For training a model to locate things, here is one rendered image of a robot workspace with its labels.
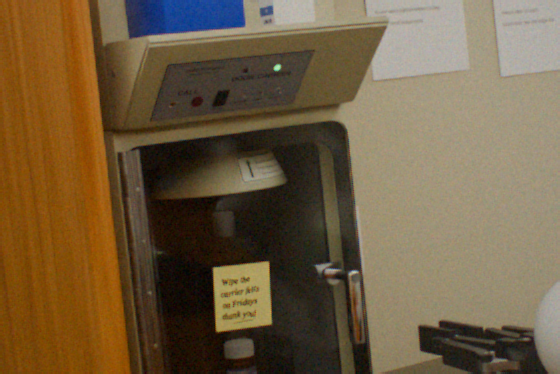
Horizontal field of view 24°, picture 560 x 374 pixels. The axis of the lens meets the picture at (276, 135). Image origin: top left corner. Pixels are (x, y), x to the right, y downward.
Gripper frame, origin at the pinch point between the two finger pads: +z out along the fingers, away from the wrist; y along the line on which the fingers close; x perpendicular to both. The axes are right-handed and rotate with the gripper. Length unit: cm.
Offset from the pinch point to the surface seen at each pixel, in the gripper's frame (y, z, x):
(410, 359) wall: -42, 67, 20
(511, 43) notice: -71, 67, -33
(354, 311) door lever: 1.1, 17.0, -1.4
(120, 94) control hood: 27.7, 19.7, -30.2
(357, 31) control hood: 0.2, 12.3, -34.9
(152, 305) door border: 25.3, 21.9, -5.8
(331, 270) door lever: 0.9, 21.6, -6.1
